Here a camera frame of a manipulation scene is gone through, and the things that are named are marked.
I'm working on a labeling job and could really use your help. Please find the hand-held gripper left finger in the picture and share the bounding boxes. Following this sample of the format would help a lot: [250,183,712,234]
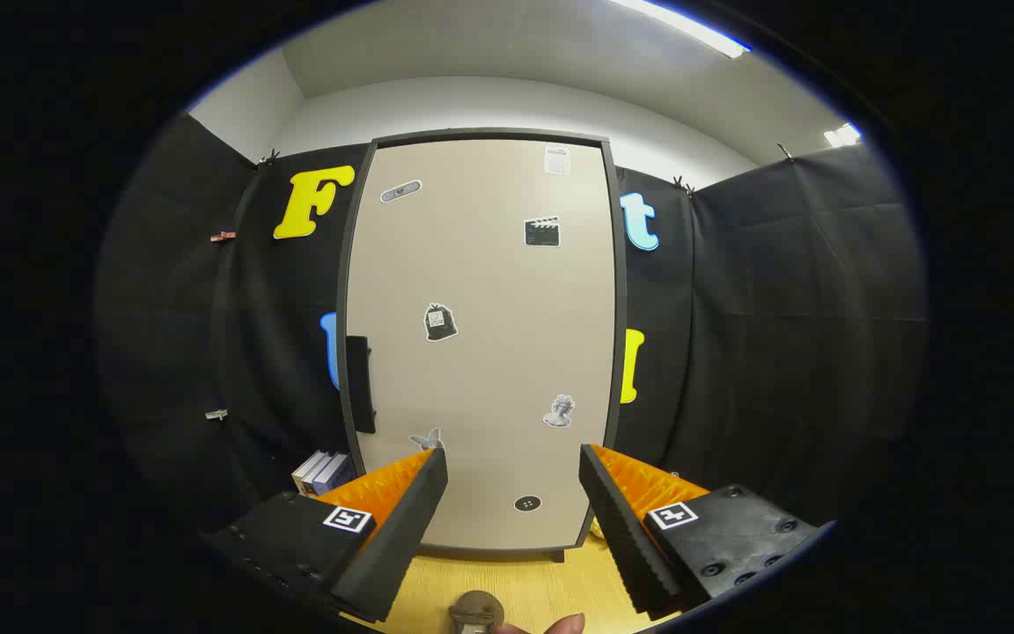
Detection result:
[199,446,449,624]

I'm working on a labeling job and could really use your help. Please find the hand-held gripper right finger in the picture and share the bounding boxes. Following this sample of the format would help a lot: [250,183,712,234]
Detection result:
[579,444,834,617]

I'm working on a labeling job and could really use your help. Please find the brown shoe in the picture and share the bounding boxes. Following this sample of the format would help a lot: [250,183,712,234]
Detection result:
[449,591,506,634]

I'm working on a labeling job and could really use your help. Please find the grey shoe cabinet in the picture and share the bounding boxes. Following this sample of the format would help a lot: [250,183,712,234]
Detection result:
[335,129,629,564]

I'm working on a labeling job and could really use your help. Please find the beige shoe cabinet door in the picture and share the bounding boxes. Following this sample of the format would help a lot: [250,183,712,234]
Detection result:
[346,139,618,551]

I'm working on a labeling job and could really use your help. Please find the blue book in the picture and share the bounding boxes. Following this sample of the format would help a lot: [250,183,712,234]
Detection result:
[313,453,356,497]

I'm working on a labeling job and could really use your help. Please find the black backdrop cloth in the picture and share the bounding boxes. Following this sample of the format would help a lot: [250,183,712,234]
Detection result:
[95,113,929,538]

